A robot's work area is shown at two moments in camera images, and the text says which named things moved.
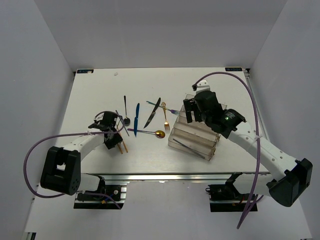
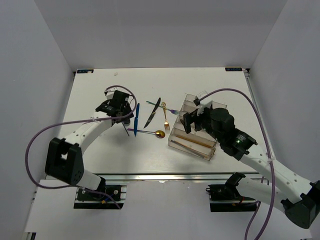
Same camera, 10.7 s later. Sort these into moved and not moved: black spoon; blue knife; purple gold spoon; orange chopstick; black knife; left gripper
Moved: left gripper; orange chopstick
Not moved: black spoon; black knife; purple gold spoon; blue knife
